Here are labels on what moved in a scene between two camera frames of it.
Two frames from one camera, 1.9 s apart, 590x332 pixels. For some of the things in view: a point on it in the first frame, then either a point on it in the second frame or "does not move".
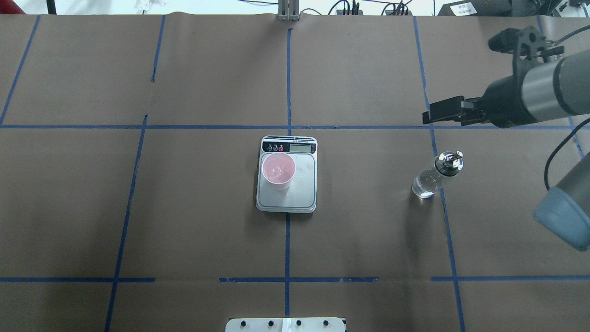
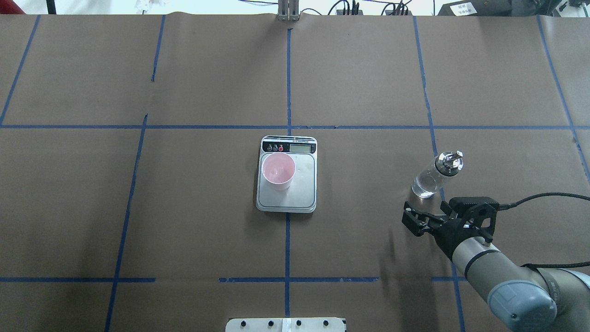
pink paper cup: (279, 168) does not move
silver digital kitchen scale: (301, 196) does not move
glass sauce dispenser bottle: (447, 163) does not move
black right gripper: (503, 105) to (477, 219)
